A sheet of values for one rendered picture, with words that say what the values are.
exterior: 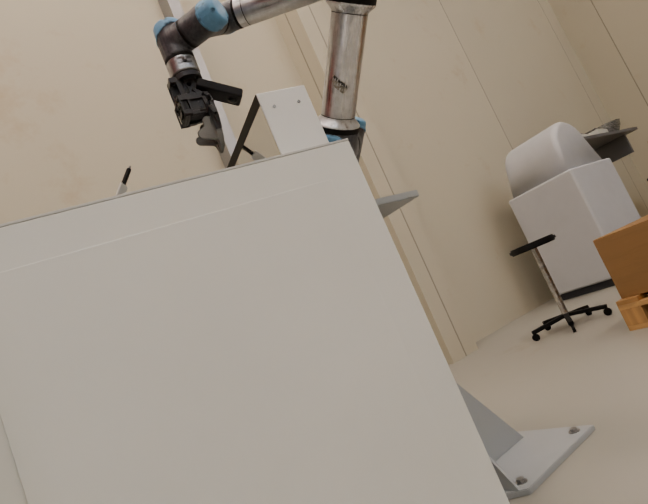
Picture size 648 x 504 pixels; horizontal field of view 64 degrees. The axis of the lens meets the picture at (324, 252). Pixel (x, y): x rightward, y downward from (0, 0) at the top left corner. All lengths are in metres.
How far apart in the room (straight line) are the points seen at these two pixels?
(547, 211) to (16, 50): 3.96
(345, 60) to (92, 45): 2.67
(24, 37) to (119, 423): 3.19
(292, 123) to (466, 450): 0.59
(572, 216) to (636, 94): 3.94
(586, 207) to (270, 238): 3.97
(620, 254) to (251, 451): 2.30
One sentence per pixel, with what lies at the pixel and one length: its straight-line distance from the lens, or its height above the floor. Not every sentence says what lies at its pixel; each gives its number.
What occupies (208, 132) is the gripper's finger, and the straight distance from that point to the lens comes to 1.31.
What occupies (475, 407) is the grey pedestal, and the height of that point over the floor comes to 0.17.
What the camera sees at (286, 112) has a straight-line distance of 0.92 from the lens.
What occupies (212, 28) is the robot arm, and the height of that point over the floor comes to 1.32.
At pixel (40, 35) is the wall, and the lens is 3.74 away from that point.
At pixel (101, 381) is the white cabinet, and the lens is 0.70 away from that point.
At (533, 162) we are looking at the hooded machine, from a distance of 4.82.
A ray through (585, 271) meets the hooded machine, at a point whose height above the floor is 0.18.
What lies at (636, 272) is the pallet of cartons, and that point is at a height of 0.24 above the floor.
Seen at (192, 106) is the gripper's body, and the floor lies 1.16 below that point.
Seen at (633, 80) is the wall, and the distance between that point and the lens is 8.37.
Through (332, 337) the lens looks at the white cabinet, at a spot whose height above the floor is 0.53.
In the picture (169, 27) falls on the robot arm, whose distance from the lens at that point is 1.44.
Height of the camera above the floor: 0.55
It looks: 8 degrees up
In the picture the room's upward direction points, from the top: 23 degrees counter-clockwise
